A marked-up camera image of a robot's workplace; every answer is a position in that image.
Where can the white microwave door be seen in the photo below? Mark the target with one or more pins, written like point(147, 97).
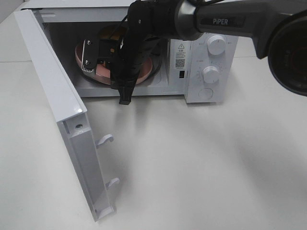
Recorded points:
point(70, 114)

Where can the pink round plate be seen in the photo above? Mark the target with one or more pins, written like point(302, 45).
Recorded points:
point(103, 72)

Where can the burger with sesame bun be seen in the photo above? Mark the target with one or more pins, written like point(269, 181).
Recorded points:
point(110, 32)

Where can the upper white power knob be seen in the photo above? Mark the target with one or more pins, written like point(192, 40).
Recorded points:
point(216, 44)

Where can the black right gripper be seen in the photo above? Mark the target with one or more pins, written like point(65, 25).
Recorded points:
point(147, 24)

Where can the white microwave oven body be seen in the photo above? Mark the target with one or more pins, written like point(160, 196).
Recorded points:
point(54, 31)

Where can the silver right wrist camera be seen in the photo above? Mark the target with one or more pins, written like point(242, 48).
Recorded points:
point(90, 55)

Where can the white timer knob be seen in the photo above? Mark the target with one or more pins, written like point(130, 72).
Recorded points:
point(210, 74)

